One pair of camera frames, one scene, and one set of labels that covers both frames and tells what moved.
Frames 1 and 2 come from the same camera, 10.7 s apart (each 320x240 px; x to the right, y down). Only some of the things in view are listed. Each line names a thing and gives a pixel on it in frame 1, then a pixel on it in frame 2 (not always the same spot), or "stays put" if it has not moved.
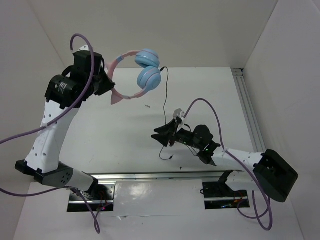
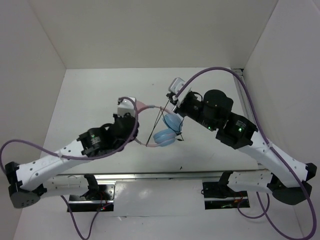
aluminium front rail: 171,176 stays put
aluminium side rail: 246,100 stays put
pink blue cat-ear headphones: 149,74 to 173,125
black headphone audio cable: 164,112 to 162,115
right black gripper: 167,129 to 178,110
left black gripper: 108,84 to 115,116
